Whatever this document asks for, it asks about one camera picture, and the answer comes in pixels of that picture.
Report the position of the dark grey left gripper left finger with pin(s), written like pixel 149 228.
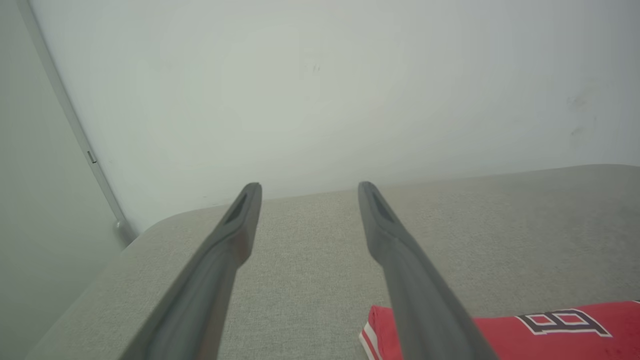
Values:
pixel 205 295

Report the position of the grey wall corner strip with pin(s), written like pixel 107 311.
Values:
pixel 75 120

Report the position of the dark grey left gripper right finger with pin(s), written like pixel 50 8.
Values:
pixel 420 300

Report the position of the red and white basketball jersey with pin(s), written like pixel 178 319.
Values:
pixel 505 337

